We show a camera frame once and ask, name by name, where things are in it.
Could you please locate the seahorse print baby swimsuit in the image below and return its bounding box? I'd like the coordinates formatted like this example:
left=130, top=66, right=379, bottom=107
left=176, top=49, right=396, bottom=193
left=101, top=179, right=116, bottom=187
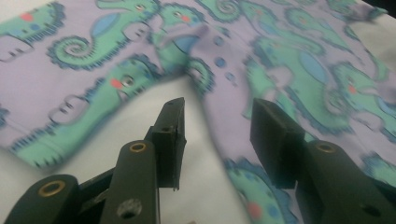
left=0, top=0, right=396, bottom=224

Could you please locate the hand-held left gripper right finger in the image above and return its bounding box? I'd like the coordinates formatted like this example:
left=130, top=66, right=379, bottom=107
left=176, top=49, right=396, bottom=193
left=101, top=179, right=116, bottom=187
left=249, top=98, right=306, bottom=190

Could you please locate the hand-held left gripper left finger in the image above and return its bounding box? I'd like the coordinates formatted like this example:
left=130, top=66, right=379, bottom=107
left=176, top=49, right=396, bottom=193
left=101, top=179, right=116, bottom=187
left=144, top=96, right=188, bottom=190

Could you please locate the white table mat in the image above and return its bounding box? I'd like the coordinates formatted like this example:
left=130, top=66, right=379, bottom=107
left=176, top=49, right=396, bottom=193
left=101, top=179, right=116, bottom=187
left=0, top=0, right=396, bottom=224

